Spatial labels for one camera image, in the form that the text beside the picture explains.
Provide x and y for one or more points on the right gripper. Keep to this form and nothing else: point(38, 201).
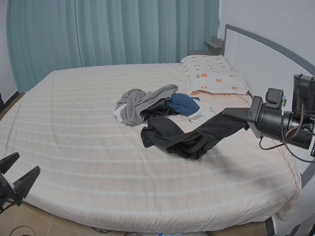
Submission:
point(273, 124)

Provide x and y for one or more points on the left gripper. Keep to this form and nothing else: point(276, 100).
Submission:
point(8, 188)

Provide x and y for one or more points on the black T-shirt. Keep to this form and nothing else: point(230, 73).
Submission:
point(172, 136)

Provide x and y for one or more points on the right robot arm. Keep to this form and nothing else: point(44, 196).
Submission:
point(304, 95)

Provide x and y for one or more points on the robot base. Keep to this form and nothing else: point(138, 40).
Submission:
point(169, 234)

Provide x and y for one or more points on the bed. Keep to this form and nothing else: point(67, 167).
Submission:
point(98, 131)

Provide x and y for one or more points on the pile of clothes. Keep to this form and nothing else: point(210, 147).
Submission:
point(137, 102)

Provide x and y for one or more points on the white printed pillow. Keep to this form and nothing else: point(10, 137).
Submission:
point(214, 75)

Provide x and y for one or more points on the black chest of drawers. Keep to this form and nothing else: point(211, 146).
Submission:
point(2, 102)

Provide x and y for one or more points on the grey bedside table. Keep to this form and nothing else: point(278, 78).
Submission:
point(214, 44)

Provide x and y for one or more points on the blue-green curtain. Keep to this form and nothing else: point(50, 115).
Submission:
point(44, 33)
point(147, 21)

